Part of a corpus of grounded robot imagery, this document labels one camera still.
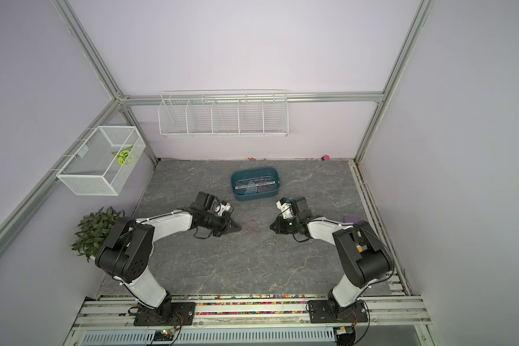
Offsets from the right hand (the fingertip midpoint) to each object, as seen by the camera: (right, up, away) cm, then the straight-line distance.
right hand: (270, 225), depth 91 cm
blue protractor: (-10, +15, +17) cm, 25 cm away
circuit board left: (-36, -32, -20) cm, 53 cm away
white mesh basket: (-64, +26, -9) cm, 70 cm away
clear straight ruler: (-1, +18, +18) cm, 25 cm away
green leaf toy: (-56, +29, -11) cm, 64 cm away
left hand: (-12, 0, -5) cm, 13 cm away
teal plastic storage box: (-16, +15, +17) cm, 28 cm away
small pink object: (+33, +33, +32) cm, 57 cm away
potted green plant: (-59, +3, -21) cm, 63 cm away
